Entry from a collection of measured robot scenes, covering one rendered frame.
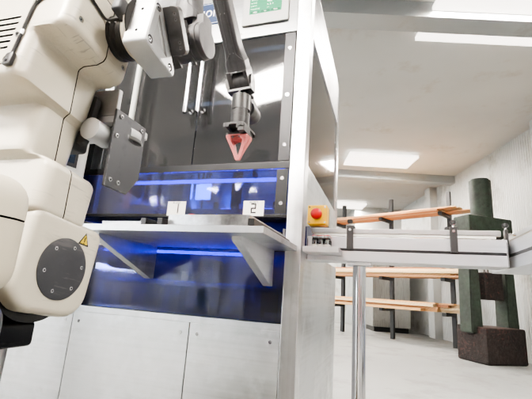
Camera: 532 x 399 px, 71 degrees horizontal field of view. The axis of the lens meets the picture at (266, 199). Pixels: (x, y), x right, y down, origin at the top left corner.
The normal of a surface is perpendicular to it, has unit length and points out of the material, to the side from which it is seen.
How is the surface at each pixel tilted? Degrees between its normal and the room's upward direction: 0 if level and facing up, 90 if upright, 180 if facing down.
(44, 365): 90
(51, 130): 90
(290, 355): 90
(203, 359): 90
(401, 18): 180
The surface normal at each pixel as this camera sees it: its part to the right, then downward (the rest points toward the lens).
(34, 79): 0.96, 0.00
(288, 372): -0.29, -0.25
